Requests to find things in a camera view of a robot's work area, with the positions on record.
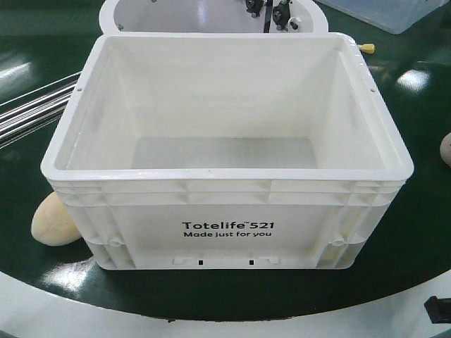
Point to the white plastic Totelife tote box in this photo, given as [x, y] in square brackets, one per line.
[215, 151]

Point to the cream bread roll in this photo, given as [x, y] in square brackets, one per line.
[52, 224]

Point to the black mechanism in housing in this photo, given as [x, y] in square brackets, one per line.
[279, 15]

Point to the white round machine housing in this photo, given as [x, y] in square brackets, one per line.
[202, 16]

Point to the small yellow wooden peg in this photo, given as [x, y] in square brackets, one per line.
[368, 48]

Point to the clear plastic bin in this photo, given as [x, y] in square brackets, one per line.
[393, 16]

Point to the black object bottom right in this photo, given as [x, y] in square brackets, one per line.
[438, 310]

